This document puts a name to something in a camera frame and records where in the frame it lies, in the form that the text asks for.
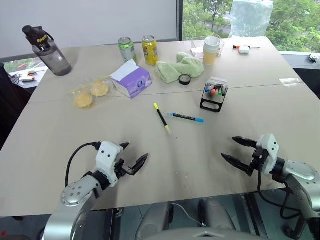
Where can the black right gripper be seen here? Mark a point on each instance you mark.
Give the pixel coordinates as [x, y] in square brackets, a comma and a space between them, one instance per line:
[258, 160]

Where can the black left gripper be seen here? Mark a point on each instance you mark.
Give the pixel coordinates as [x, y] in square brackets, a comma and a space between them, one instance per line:
[122, 170]

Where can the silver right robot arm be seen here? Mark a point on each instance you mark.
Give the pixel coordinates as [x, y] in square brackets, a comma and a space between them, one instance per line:
[300, 175]

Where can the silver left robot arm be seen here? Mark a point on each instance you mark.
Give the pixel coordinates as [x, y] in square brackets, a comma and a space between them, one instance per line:
[75, 195]

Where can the yellow highlighter pen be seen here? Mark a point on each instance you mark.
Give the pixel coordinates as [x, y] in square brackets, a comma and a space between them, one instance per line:
[162, 118]

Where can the black marker holder box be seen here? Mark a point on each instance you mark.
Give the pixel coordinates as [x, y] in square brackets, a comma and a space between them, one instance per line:
[211, 103]

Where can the blue marker pen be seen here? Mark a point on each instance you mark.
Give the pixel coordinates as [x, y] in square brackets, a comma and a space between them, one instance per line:
[185, 117]

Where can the purple tissue box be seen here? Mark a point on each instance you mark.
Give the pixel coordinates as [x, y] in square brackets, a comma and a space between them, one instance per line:
[133, 82]

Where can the green capped marker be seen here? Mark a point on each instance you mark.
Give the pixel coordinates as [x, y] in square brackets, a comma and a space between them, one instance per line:
[219, 93]

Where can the black capped marker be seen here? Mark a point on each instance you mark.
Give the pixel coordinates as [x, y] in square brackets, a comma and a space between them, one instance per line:
[224, 91]

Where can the orange capped marker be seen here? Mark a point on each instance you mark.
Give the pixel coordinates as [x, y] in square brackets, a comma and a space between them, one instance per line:
[213, 91]

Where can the grey rounded robot leg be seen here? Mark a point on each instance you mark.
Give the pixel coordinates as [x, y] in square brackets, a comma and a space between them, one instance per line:
[152, 220]
[216, 215]

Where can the blue capped marker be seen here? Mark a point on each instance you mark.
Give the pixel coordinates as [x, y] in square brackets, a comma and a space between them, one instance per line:
[207, 90]

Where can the yellow bun in plastic bag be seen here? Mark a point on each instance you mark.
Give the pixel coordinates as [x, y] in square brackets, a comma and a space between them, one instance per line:
[99, 88]
[83, 100]

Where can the black tape roll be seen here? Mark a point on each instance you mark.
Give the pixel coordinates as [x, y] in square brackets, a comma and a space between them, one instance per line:
[185, 79]

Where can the green towel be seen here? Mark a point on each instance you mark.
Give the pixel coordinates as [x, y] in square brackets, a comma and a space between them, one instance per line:
[180, 67]

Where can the small white device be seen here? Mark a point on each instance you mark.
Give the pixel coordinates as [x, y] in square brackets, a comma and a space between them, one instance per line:
[244, 50]

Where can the green drink can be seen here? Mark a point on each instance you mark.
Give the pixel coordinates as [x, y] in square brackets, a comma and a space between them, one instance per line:
[127, 51]

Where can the yellow drink can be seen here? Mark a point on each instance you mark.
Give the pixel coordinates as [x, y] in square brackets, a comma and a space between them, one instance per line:
[150, 51]

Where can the cup with yellow liquid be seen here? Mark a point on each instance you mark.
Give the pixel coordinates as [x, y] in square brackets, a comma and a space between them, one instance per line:
[211, 51]

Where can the small orange black screwdriver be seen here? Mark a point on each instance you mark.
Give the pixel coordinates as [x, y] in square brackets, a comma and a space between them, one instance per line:
[237, 46]

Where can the small dark clip object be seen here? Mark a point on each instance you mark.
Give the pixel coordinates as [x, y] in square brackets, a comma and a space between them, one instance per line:
[314, 58]

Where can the grey sports water bottle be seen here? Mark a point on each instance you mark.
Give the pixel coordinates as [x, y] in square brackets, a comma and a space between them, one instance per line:
[51, 57]

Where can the small white orange gadget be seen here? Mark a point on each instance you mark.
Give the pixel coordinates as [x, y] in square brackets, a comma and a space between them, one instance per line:
[27, 78]

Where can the plastic wrapped chair back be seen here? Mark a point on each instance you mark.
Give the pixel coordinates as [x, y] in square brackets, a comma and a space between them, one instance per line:
[250, 17]

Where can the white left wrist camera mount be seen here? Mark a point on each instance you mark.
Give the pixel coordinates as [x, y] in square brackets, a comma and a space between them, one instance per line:
[107, 160]

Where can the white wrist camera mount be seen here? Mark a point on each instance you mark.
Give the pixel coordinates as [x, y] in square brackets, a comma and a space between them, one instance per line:
[268, 150]
[107, 160]

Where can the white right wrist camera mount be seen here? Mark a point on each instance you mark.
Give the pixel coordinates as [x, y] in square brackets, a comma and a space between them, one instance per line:
[268, 150]

